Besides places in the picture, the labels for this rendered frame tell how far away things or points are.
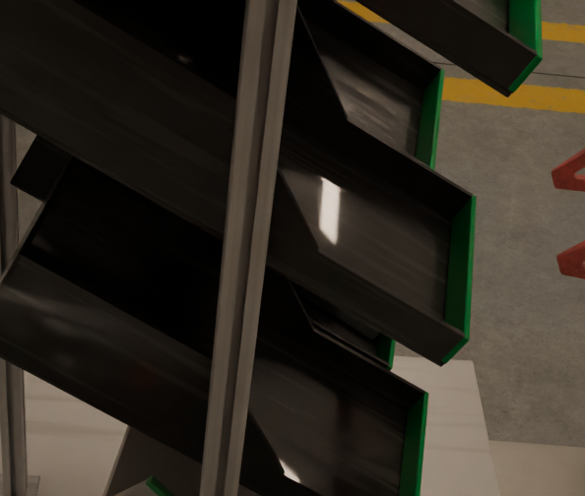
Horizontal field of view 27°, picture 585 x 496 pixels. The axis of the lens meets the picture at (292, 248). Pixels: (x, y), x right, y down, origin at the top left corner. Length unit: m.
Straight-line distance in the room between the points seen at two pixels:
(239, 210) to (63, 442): 0.72
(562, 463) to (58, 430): 0.51
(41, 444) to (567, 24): 3.21
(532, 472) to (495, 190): 2.03
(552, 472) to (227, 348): 0.74
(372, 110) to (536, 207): 2.46
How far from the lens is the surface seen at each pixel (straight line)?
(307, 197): 0.67
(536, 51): 0.54
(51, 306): 0.66
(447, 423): 1.32
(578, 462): 1.32
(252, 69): 0.52
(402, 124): 0.81
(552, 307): 2.92
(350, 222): 0.67
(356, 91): 0.81
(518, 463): 1.30
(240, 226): 0.56
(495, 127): 3.54
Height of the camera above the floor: 1.77
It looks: 37 degrees down
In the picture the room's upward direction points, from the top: 8 degrees clockwise
